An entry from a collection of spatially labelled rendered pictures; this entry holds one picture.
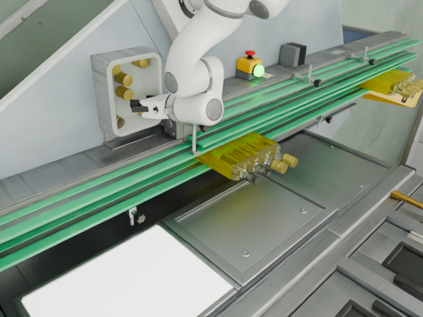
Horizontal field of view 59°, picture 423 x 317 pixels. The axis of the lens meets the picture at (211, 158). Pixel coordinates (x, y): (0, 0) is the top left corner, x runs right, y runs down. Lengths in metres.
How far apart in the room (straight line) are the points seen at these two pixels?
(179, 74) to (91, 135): 0.49
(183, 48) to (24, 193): 0.55
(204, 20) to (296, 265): 0.67
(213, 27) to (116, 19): 0.44
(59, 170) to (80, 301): 0.35
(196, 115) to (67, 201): 0.40
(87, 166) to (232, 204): 0.47
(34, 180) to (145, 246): 0.34
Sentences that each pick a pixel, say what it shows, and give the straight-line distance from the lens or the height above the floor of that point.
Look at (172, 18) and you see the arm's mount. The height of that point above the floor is 0.81.
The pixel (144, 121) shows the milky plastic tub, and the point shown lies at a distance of 1.18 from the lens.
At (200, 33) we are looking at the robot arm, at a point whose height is 1.17.
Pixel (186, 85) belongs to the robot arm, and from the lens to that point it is 0.78.
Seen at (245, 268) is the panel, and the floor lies 1.28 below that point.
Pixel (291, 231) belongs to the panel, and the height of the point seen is 1.28.
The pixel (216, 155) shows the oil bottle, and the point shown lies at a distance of 1.19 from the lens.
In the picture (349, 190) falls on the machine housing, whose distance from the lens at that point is 1.47.
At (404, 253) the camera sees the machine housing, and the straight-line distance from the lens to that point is 1.30.
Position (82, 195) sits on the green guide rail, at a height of 0.93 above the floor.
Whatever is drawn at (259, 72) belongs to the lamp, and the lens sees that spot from 1.46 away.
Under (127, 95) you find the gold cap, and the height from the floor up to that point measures 0.81.
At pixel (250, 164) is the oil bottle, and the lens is 1.18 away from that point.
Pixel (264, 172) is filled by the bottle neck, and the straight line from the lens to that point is 1.17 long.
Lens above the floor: 1.70
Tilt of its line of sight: 37 degrees down
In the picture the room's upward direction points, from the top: 120 degrees clockwise
